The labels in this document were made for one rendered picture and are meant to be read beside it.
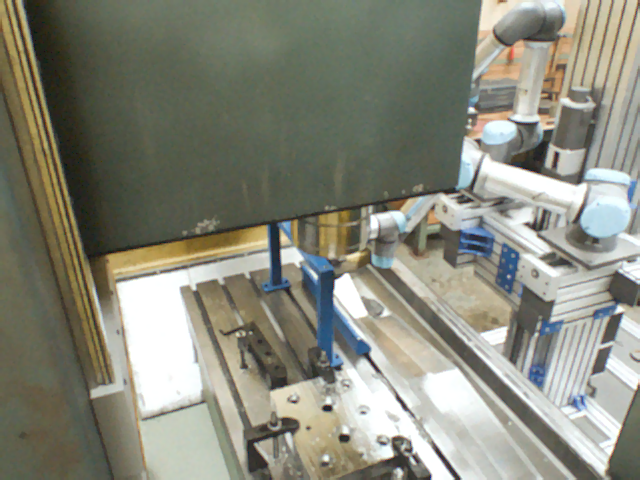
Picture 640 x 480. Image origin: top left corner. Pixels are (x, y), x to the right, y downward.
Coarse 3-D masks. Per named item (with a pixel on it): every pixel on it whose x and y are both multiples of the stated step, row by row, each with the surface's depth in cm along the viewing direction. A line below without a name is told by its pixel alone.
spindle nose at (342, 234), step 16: (368, 208) 100; (304, 224) 99; (320, 224) 97; (336, 224) 97; (352, 224) 98; (368, 224) 102; (304, 240) 100; (320, 240) 99; (336, 240) 98; (352, 240) 100; (368, 240) 104; (320, 256) 101; (336, 256) 100
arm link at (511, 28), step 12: (516, 12) 176; (528, 12) 174; (540, 12) 175; (504, 24) 178; (516, 24) 176; (528, 24) 175; (540, 24) 176; (492, 36) 183; (504, 36) 179; (516, 36) 178; (528, 36) 180; (480, 48) 189; (492, 48) 185; (504, 48) 185; (480, 60) 191; (492, 60) 190; (480, 72) 196
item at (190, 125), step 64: (64, 0) 61; (128, 0) 64; (192, 0) 67; (256, 0) 70; (320, 0) 73; (384, 0) 76; (448, 0) 80; (64, 64) 64; (128, 64) 67; (192, 64) 70; (256, 64) 73; (320, 64) 77; (384, 64) 81; (448, 64) 85; (64, 128) 68; (128, 128) 71; (192, 128) 74; (256, 128) 78; (320, 128) 82; (384, 128) 86; (448, 128) 91; (128, 192) 75; (192, 192) 78; (256, 192) 82; (320, 192) 87; (384, 192) 92
